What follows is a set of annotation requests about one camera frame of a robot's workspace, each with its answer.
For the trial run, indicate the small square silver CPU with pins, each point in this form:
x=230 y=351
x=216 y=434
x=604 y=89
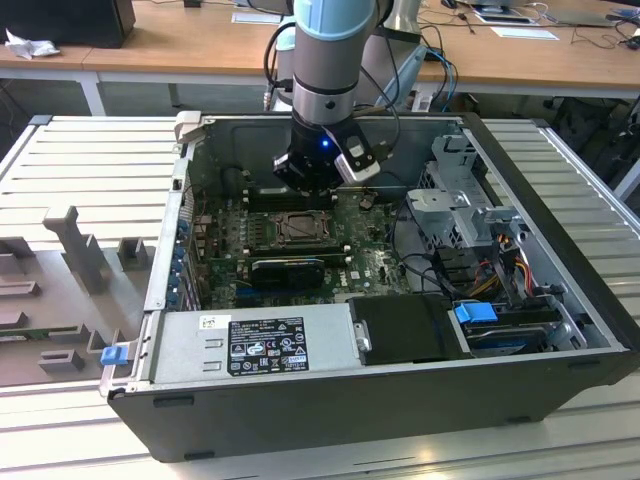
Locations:
x=303 y=226

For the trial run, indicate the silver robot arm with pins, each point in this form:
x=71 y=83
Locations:
x=325 y=65

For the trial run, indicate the black RAM slot bank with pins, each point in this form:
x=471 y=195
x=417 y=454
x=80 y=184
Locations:
x=330 y=256
x=260 y=202

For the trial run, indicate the CPU socket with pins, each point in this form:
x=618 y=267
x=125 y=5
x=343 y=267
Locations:
x=276 y=232

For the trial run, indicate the coin battery holder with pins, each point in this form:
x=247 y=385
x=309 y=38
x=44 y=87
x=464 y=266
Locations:
x=367 y=201

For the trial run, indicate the black graphics card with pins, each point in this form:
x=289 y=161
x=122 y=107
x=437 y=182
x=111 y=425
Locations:
x=285 y=274

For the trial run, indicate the green motherboard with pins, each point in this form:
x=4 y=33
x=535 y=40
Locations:
x=370 y=270

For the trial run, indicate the small white device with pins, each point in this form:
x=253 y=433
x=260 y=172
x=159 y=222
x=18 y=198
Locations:
x=422 y=102

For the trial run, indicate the pale blue teach pendant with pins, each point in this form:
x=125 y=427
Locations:
x=407 y=75

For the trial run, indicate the metal drive cage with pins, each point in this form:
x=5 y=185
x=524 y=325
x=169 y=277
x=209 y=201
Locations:
x=440 y=205

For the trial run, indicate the white paper sheet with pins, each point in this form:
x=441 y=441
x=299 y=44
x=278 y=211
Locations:
x=525 y=33
x=250 y=18

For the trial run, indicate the wooden desk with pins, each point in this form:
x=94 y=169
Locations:
x=200 y=45
x=30 y=64

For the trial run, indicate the black plastic shroud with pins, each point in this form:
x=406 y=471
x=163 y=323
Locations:
x=405 y=330

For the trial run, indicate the silver power supply unit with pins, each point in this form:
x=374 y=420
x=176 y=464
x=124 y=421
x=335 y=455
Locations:
x=190 y=345

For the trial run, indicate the hard disk in blue carrier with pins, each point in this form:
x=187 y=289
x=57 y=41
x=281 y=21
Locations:
x=475 y=312

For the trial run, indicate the black open PC case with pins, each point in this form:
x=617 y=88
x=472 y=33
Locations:
x=300 y=420

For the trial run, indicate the black office chair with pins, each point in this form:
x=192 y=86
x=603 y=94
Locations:
x=585 y=135

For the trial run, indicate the blue case latch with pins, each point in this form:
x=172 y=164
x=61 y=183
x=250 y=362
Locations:
x=112 y=357

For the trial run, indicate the black box on desk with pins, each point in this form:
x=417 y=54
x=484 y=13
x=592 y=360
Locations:
x=65 y=20

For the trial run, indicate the grey parts rack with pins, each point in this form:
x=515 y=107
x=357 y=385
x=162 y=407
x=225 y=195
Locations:
x=60 y=300

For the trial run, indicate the crumpled white paper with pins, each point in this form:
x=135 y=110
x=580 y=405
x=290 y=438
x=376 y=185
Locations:
x=30 y=47

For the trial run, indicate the grey laptop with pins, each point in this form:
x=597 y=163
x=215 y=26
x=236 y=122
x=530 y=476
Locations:
x=585 y=15

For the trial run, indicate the green RAM stick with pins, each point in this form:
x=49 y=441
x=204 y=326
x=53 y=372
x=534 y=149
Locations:
x=30 y=334

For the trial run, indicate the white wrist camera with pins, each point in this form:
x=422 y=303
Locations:
x=362 y=170

